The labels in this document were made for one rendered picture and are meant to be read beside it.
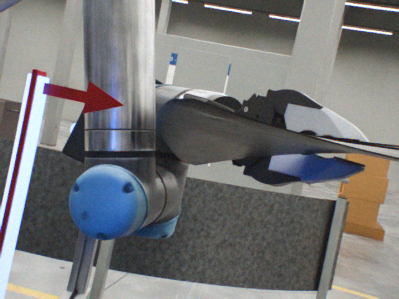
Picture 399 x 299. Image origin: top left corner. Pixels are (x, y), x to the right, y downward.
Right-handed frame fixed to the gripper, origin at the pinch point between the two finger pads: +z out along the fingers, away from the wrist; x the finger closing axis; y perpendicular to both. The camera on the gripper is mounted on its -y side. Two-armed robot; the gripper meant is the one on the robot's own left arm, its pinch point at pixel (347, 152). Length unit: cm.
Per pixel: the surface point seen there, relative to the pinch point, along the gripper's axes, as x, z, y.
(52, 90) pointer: 2.4, -8.7, -22.9
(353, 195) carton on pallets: -2, -463, 649
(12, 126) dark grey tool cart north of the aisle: 36, -651, 218
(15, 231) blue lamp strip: 12.9, -9.2, -22.1
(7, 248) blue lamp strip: 13.9, -8.5, -22.6
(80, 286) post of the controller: 30, -51, 10
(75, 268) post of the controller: 28, -52, 8
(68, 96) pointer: 2.5, -8.0, -21.9
